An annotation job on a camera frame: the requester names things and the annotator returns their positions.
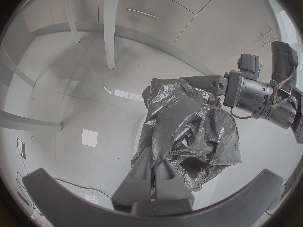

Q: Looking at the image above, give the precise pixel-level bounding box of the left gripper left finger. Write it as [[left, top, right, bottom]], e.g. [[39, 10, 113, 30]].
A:
[[112, 148, 152, 213]]

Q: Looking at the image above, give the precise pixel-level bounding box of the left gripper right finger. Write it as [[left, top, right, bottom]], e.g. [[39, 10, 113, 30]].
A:
[[155, 160, 195, 207]]

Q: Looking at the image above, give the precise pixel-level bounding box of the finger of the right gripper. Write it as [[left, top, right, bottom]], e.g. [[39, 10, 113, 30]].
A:
[[183, 75, 229, 97]]

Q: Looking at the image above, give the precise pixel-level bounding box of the black plastic bag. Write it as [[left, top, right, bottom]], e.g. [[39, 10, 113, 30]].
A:
[[131, 78, 242, 192]]

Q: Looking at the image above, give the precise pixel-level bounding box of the white trash bin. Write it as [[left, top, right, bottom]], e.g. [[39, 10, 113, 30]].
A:
[[134, 113, 152, 158]]

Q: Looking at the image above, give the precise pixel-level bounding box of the grey padded white-framed chair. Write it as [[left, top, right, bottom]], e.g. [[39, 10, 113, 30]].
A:
[[0, 0, 122, 131]]

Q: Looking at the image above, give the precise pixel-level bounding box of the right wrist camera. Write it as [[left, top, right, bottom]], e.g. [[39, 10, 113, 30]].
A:
[[237, 53, 264, 81]]

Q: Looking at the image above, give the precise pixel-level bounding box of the black cable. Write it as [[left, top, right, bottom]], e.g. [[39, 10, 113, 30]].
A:
[[53, 178, 112, 198]]

